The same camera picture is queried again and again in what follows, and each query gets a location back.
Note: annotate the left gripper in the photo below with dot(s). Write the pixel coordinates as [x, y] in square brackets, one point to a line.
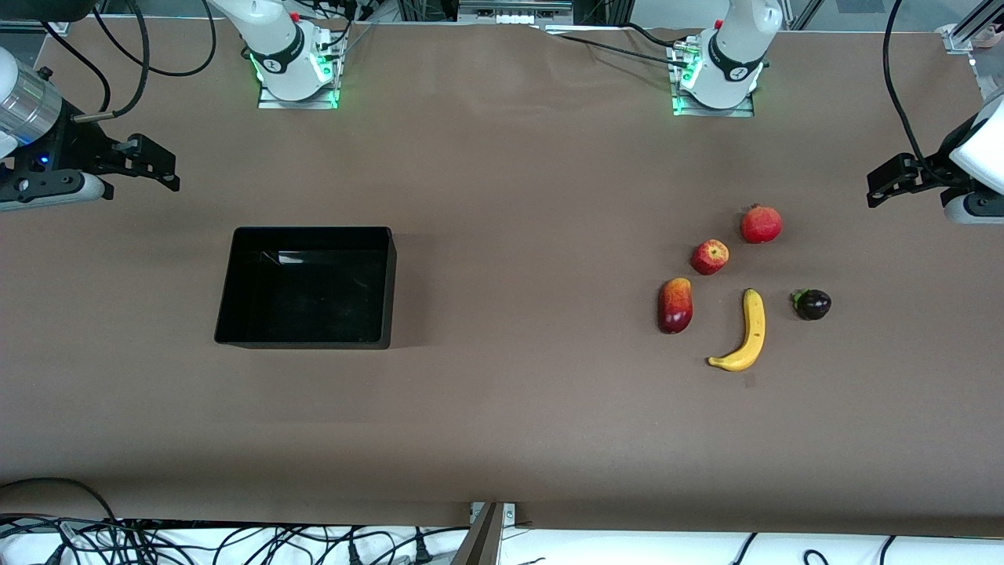
[935, 176]

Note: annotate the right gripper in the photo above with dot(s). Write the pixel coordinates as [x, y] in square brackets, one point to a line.
[77, 147]

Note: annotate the yellow banana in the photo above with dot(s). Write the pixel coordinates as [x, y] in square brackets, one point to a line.
[754, 322]

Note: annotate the red apple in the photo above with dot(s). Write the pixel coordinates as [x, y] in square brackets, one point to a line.
[710, 257]

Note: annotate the black plastic box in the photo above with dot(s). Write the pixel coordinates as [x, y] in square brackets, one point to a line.
[314, 290]

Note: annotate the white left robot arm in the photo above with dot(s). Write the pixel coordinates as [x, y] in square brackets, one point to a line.
[733, 47]

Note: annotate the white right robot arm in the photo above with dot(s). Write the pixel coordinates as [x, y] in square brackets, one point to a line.
[274, 47]

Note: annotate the red pomegranate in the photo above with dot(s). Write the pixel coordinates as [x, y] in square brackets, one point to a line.
[761, 225]

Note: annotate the dark purple eggplant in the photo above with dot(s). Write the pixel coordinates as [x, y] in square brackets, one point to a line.
[814, 304]

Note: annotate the red yellow mango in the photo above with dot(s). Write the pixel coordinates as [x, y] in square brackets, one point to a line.
[675, 306]

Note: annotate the white power strip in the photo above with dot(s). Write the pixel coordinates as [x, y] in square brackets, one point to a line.
[514, 16]

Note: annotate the dark metal beam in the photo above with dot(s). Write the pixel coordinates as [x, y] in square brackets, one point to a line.
[480, 541]

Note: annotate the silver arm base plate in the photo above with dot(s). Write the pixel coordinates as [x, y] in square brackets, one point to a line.
[714, 112]
[298, 103]

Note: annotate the aluminium frame corner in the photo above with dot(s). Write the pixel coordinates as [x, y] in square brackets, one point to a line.
[961, 39]
[55, 27]

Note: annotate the small metal bracket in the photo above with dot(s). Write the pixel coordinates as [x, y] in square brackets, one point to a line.
[510, 514]

